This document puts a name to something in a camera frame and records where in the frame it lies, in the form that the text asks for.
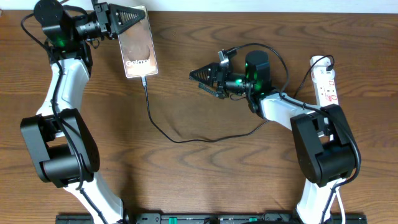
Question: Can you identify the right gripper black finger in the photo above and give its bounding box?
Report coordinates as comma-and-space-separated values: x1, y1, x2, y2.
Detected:
198, 83, 224, 99
189, 63, 219, 87

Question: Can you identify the Galaxy S25 Ultra smartphone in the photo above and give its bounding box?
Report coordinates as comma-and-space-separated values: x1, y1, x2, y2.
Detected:
119, 5, 158, 78

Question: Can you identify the black USB charging cable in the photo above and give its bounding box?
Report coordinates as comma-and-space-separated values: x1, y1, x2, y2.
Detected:
140, 54, 335, 144

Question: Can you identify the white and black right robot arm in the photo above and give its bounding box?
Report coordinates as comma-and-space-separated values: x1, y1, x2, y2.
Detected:
189, 49, 361, 223

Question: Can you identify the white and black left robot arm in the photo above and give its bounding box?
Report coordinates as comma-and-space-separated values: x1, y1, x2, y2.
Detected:
20, 0, 146, 223

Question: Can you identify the white power strip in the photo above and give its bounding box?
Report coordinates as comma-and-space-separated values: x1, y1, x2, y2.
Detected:
310, 55, 339, 106

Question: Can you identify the white power strip cord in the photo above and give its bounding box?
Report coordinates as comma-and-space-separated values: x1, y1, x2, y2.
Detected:
331, 182, 346, 224

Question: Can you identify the black mounting rail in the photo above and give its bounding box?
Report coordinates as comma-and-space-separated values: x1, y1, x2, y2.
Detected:
55, 212, 368, 224

